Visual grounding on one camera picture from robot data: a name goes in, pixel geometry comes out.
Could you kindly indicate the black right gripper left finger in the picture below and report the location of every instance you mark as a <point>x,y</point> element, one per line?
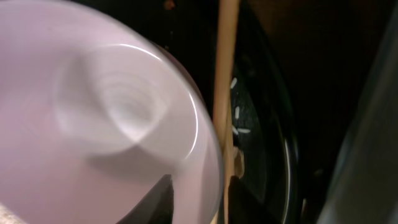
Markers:
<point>157,206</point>

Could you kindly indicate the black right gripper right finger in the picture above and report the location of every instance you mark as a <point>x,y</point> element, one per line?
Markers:
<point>243,208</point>

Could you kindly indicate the pink bowl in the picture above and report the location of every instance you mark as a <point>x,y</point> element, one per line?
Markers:
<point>93,116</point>

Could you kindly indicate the wooden chopstick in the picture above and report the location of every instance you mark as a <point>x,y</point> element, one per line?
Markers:
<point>226,39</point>

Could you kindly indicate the grey dishwasher rack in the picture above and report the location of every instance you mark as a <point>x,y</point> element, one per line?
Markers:
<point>363,187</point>

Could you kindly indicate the black round tray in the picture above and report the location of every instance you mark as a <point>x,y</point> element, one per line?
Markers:
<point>261,108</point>

